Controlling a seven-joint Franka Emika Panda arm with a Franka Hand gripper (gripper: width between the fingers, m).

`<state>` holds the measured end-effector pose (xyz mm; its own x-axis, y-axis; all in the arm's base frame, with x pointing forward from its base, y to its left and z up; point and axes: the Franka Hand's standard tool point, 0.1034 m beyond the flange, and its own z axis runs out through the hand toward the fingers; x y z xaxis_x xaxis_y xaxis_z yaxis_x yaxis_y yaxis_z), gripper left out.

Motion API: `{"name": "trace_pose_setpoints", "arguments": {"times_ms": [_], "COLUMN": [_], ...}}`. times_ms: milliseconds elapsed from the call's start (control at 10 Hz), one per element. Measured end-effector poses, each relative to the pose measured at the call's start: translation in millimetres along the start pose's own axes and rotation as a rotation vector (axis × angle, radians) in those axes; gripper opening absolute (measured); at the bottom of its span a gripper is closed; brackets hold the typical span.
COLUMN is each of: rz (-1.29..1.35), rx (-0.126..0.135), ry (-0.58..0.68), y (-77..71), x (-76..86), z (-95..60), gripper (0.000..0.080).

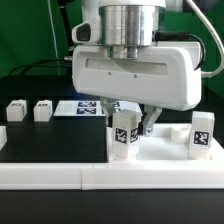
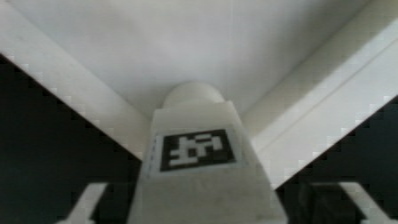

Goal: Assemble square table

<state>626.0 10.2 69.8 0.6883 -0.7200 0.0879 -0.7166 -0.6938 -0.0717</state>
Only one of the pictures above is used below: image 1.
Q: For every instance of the white square table top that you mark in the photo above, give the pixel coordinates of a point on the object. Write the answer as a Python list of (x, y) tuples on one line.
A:
[(167, 142)]

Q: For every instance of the white marker base plate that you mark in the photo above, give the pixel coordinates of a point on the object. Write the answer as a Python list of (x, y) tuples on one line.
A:
[(74, 108)]

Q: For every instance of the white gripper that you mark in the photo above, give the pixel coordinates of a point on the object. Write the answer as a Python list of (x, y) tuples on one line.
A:
[(166, 74)]

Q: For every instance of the white U-shaped obstacle fence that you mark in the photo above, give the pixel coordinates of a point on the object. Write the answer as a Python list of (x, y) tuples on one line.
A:
[(115, 174)]

